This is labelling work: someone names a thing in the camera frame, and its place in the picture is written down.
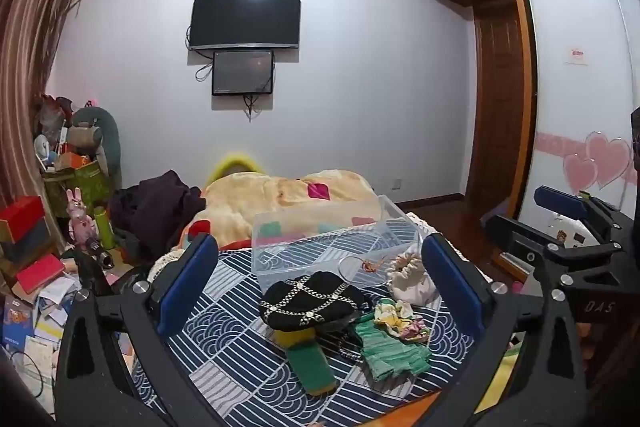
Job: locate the red book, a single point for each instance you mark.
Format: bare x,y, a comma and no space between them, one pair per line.
40,274

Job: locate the red box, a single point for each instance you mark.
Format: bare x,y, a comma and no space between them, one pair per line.
20,217

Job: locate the blue patterned bed sheet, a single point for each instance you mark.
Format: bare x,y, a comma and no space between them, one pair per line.
225,357

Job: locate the pink bunny figure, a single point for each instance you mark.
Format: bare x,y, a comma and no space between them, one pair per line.
80,217

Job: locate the green and yellow sock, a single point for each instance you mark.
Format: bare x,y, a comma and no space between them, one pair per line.
310,362

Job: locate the cream frilly cloth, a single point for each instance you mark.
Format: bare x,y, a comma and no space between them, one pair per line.
412,288

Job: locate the grey green plush toy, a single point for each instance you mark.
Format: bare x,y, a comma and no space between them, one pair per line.
107,142

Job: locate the striped brown curtain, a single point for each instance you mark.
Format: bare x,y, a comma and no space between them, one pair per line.
27,57

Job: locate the dark clothes pile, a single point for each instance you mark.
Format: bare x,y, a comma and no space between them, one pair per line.
150,207

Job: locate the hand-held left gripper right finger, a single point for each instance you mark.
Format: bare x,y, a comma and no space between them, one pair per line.
450,284

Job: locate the clear plastic storage box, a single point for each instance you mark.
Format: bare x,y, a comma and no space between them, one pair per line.
320,252

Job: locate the yellow knit hat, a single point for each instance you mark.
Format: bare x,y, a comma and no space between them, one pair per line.
225,164

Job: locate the small black wall monitor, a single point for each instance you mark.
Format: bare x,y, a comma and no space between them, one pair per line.
242,73

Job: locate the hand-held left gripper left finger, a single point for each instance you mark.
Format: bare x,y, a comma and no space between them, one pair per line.
187,279

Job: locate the white wall socket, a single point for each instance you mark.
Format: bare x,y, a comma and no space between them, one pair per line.
397,184

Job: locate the green knit glove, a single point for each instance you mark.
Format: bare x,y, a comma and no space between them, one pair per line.
395,354

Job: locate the brown wooden door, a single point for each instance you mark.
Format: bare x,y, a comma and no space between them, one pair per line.
497,107

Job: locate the green bottle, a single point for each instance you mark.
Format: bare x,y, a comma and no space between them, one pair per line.
106,227

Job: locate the green gift bag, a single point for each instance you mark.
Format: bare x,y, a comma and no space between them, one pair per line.
87,187

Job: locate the red knotted charm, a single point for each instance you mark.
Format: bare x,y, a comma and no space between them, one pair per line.
371,265

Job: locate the pile of papers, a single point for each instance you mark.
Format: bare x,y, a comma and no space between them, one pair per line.
45,317

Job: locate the white heart-print sliding door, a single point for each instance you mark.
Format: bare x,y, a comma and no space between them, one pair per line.
570,107

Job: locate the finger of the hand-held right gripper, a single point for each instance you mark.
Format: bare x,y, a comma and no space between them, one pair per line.
515,237
560,202

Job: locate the yellow patchwork blanket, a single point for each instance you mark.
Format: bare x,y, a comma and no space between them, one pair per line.
280,197

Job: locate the wall-mounted black television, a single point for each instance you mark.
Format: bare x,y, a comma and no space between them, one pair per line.
245,18

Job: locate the floral fabric scrunchie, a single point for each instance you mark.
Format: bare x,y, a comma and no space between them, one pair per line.
395,318

